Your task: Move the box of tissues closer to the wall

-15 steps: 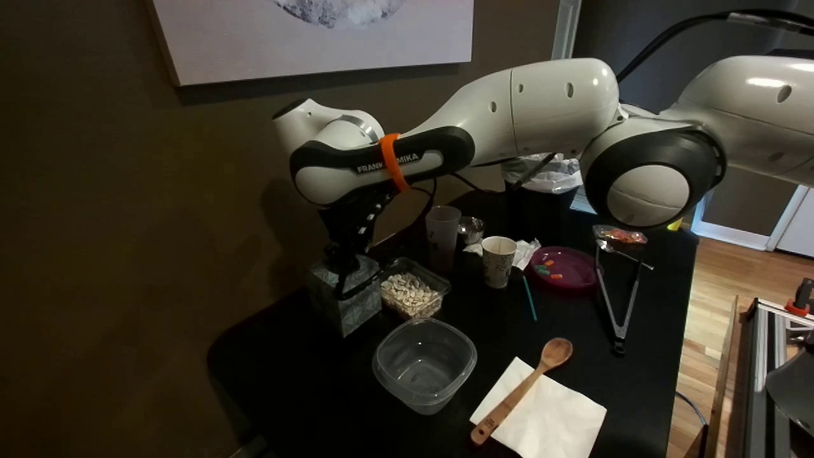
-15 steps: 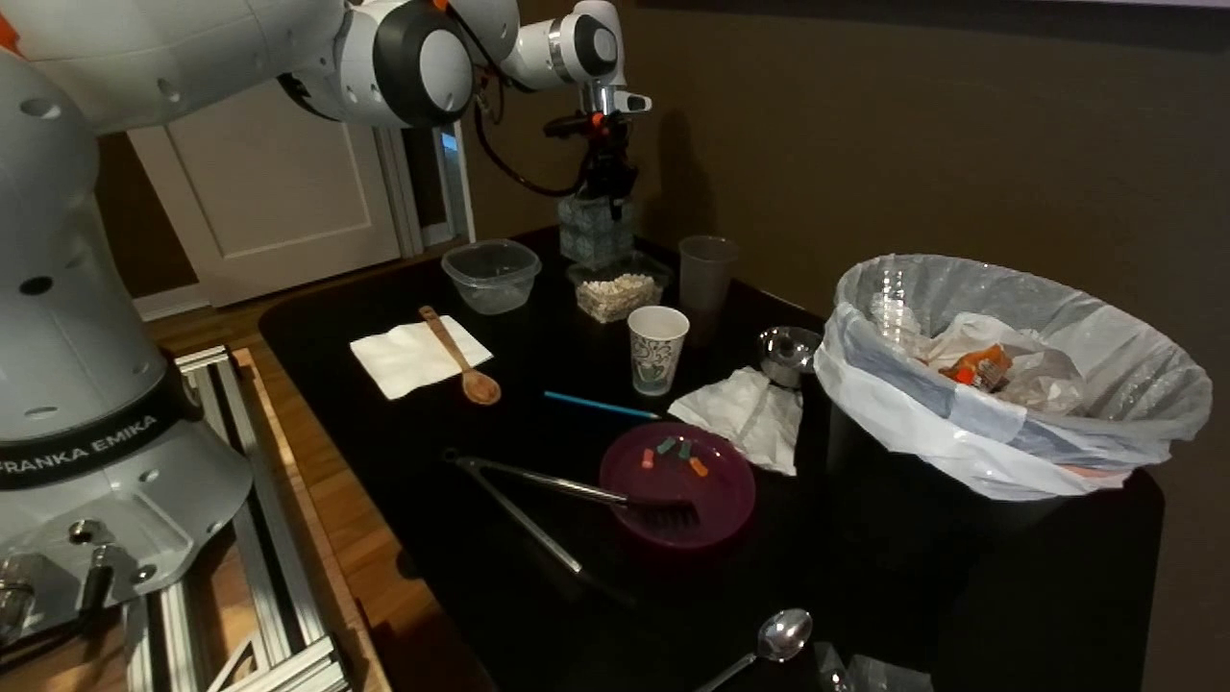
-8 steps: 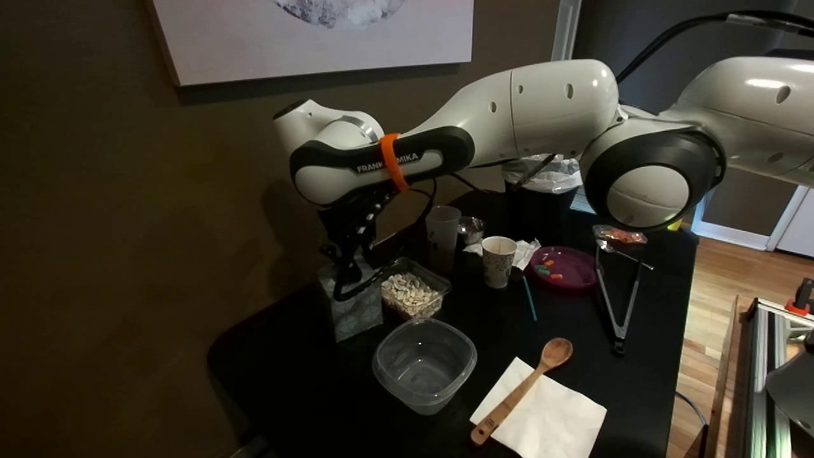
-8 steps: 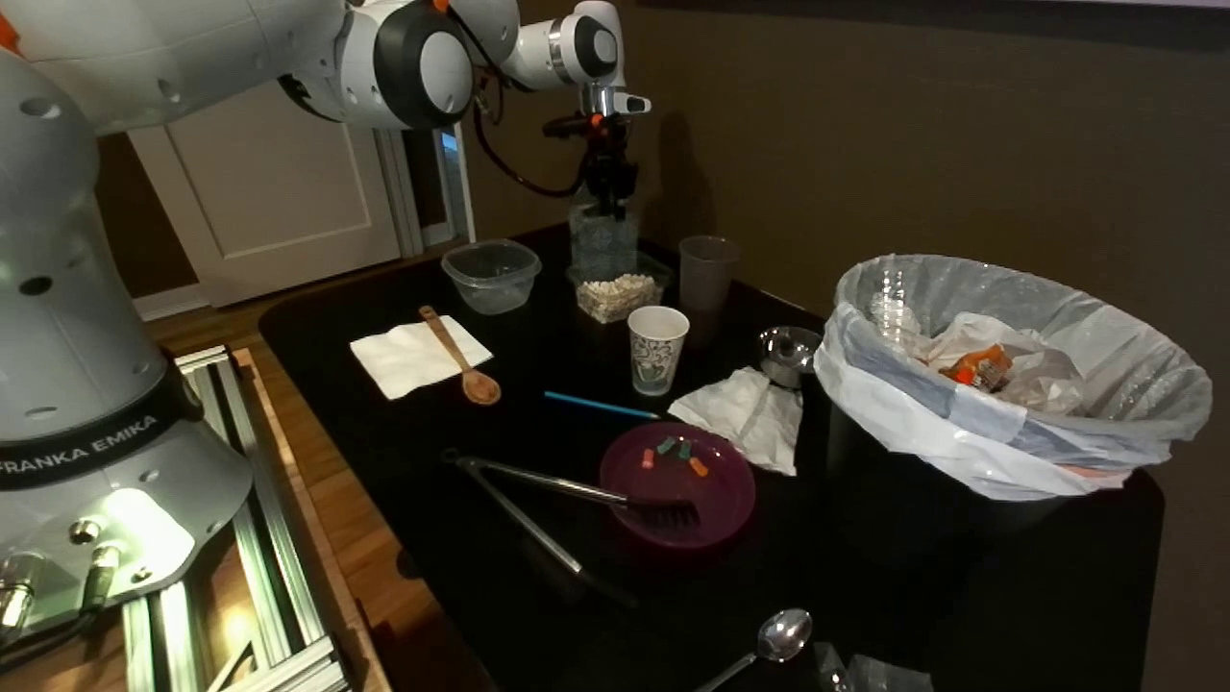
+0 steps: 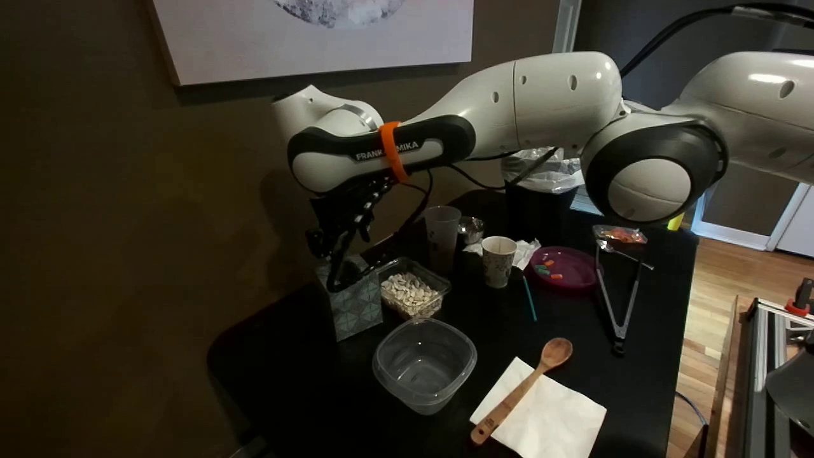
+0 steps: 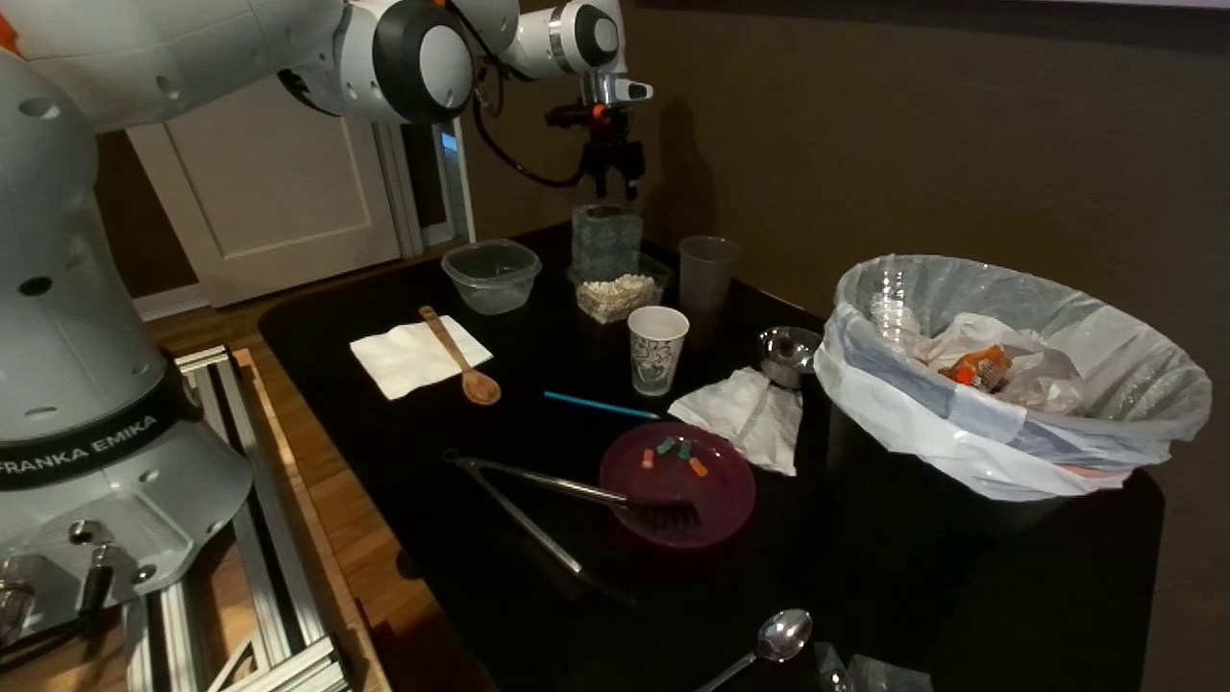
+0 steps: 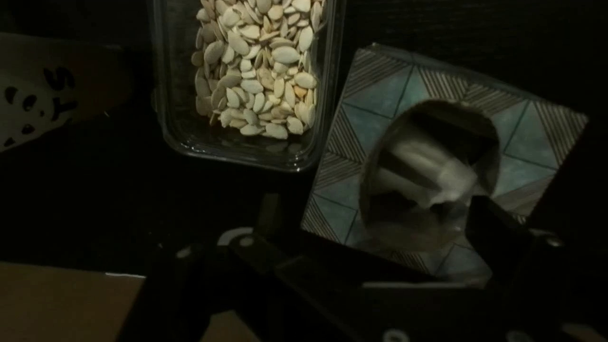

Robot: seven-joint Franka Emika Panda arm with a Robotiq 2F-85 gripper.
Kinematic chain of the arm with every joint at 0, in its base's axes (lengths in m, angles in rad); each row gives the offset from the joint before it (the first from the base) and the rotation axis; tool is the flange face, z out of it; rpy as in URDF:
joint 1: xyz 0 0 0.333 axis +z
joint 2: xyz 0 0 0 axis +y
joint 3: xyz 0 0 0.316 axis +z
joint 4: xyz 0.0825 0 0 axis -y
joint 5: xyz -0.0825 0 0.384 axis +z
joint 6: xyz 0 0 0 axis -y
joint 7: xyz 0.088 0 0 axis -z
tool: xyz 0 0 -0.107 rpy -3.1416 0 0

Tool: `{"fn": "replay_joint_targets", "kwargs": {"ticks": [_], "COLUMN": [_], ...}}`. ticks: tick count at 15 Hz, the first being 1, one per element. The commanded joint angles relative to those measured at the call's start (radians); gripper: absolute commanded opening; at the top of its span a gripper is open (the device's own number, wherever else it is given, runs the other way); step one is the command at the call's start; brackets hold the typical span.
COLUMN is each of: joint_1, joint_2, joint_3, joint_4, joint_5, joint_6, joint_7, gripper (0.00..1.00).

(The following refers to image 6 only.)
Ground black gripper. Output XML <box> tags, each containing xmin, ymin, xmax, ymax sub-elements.
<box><xmin>572</xmin><ymin>101</ymin><xmax>649</xmax><ymax>204</ymax></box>

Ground translucent plastic cup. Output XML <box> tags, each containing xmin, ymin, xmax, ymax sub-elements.
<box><xmin>675</xmin><ymin>230</ymin><xmax>740</xmax><ymax>321</ymax></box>

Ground empty clear plastic container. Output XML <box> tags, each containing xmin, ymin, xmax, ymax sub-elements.
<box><xmin>437</xmin><ymin>236</ymin><xmax>544</xmax><ymax>318</ymax></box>

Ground white paper cup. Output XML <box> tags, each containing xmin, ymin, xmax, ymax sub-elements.
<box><xmin>622</xmin><ymin>298</ymin><xmax>692</xmax><ymax>398</ymax></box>

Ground blue straw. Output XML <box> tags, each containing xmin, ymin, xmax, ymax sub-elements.
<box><xmin>539</xmin><ymin>388</ymin><xmax>665</xmax><ymax>422</ymax></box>

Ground wooden spoon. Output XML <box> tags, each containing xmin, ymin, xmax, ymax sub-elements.
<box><xmin>414</xmin><ymin>298</ymin><xmax>503</xmax><ymax>409</ymax></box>

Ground small metal bowl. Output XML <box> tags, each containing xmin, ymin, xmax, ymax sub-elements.
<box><xmin>749</xmin><ymin>321</ymin><xmax>822</xmax><ymax>388</ymax></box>

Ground crumpled white tissue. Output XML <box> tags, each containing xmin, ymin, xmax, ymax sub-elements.
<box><xmin>665</xmin><ymin>362</ymin><xmax>808</xmax><ymax>480</ymax></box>

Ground flat white paper napkin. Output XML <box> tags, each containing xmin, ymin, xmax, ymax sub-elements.
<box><xmin>347</xmin><ymin>313</ymin><xmax>494</xmax><ymax>403</ymax></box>

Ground metal kitchen tongs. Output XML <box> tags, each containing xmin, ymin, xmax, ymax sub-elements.
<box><xmin>443</xmin><ymin>448</ymin><xmax>702</xmax><ymax>575</ymax></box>

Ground white panel door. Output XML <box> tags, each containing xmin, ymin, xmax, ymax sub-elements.
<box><xmin>124</xmin><ymin>74</ymin><xmax>425</xmax><ymax>310</ymax></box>

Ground maroon round plate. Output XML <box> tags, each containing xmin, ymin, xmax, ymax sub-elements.
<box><xmin>596</xmin><ymin>417</ymin><xmax>761</xmax><ymax>554</ymax></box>

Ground trash bin with white bag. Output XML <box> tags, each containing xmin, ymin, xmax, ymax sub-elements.
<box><xmin>812</xmin><ymin>251</ymin><xmax>1216</xmax><ymax>507</ymax></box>

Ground orange trash item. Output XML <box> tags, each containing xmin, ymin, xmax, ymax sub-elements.
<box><xmin>945</xmin><ymin>340</ymin><xmax>1018</xmax><ymax>390</ymax></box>

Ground black trash can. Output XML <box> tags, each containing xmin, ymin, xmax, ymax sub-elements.
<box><xmin>799</xmin><ymin>380</ymin><xmax>1167</xmax><ymax>609</ymax></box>

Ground metal spoon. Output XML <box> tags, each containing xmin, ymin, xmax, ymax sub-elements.
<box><xmin>689</xmin><ymin>602</ymin><xmax>817</xmax><ymax>692</ymax></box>

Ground shiny foil packet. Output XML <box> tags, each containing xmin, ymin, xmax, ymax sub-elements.
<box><xmin>812</xmin><ymin>636</ymin><xmax>941</xmax><ymax>692</ymax></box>

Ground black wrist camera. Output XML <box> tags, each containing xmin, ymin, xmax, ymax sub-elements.
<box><xmin>543</xmin><ymin>101</ymin><xmax>603</xmax><ymax>130</ymax></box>

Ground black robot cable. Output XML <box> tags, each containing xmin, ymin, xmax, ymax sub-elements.
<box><xmin>464</xmin><ymin>52</ymin><xmax>592</xmax><ymax>193</ymax></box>

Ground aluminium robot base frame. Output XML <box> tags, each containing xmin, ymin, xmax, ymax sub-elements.
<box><xmin>0</xmin><ymin>340</ymin><xmax>397</xmax><ymax>692</ymax></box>

